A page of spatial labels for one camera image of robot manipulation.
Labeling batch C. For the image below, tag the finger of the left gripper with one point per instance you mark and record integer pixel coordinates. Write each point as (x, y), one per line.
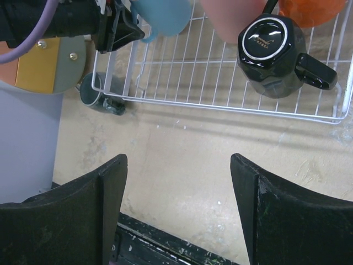
(125, 28)

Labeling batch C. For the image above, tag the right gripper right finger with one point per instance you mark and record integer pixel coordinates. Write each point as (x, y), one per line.
(284, 223)

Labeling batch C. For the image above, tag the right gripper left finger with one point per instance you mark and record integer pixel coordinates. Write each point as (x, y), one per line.
(74, 223)

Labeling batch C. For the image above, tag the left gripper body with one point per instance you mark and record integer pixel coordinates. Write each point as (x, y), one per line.
(78, 18)

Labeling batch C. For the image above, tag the light blue mug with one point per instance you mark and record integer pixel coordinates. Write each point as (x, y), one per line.
(165, 17)

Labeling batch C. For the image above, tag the grey-blue round mug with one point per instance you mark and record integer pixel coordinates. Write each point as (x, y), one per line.
(98, 100)

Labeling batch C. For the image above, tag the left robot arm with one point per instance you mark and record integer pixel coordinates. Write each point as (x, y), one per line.
(18, 18)

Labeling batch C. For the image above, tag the pink tumbler cup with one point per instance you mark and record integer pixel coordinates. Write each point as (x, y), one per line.
(230, 17)

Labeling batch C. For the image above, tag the black faceted mug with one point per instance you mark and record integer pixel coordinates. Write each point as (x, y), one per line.
(273, 56)

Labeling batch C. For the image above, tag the orange cup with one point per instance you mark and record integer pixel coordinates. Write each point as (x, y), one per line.
(311, 13)

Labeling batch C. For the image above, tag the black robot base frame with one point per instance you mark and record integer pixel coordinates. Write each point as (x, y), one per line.
(136, 242)

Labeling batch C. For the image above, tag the white wire dish rack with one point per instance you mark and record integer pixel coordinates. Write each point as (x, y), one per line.
(197, 69)

